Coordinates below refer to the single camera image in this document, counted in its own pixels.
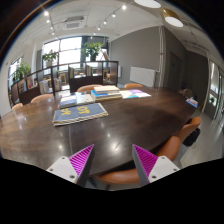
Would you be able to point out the orange chair behind table left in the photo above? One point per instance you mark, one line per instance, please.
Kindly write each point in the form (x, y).
(41, 97)

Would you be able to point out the orange chair behind table centre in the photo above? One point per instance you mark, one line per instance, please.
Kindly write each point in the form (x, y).
(88, 87)

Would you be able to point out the orange chair behind table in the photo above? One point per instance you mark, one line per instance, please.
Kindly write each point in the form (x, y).
(132, 85)
(41, 97)
(88, 87)

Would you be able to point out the grey towel with yellow print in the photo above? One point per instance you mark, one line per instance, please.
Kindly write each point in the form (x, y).
(78, 113)

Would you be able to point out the potted plant far left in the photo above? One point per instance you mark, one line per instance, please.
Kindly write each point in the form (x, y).
(22, 71)

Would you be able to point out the round pendant lamp gold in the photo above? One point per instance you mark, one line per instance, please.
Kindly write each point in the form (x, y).
(172, 18)

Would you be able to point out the stack of large books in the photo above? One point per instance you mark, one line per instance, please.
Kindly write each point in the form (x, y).
(105, 92)

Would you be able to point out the dark wooden bookshelf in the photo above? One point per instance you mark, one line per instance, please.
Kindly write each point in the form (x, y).
(62, 77)

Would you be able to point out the potted plant left window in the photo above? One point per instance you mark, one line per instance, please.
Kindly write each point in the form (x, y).
(48, 58)

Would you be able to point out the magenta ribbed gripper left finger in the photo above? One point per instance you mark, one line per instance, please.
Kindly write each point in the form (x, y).
(75, 168)

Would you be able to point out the black bag on floor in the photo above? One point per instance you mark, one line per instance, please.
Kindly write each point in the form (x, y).
(191, 139)

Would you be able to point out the purple and white magazines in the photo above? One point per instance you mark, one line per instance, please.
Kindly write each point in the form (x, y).
(133, 93)

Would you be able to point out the potted plant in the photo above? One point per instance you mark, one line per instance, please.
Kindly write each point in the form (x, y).
(91, 50)
(22, 71)

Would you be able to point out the orange chair far left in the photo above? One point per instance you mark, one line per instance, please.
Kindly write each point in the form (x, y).
(17, 106)

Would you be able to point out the blue box on table edge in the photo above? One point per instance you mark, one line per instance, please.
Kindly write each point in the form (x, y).
(192, 102)

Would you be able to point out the potted plant centre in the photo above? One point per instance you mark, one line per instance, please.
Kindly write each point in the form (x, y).
(91, 50)

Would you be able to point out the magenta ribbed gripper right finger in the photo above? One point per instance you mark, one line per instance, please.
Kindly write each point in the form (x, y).
(149, 167)

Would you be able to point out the white open booklet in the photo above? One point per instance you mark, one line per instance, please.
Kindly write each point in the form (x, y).
(84, 99)

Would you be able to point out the ceiling air conditioner unit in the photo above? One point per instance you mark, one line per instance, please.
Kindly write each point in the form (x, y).
(74, 22)

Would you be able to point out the orange chair near right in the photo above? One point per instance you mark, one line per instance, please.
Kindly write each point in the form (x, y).
(130, 176)

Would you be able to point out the blue grey book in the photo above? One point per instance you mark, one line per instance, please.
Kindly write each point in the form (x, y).
(68, 101)

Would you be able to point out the orange chair far right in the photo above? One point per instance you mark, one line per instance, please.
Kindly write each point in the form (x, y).
(190, 126)

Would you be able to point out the orange chair behind table right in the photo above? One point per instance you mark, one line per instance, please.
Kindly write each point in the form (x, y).
(132, 85)

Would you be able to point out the round pendant lamp front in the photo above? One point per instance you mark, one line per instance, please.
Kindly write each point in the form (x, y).
(148, 3)

